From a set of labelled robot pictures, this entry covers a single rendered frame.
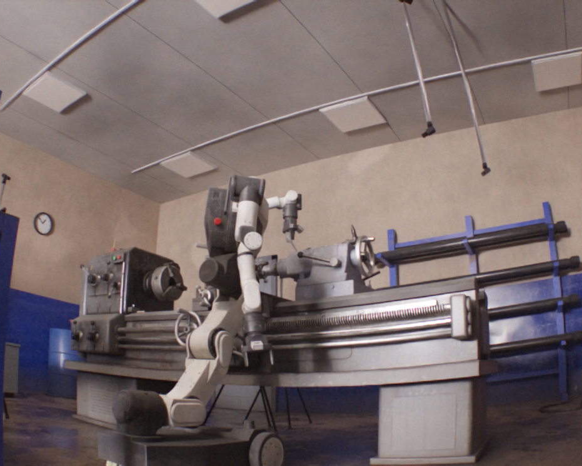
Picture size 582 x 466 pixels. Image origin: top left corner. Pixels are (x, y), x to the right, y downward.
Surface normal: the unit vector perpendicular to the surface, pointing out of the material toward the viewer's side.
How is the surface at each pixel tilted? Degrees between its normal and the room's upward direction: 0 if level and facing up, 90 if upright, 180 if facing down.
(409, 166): 90
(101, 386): 90
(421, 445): 90
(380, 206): 90
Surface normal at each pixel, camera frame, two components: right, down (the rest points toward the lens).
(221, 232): 0.22, -0.36
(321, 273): -0.47, -0.62
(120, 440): -0.51, -0.25
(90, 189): 0.86, -0.15
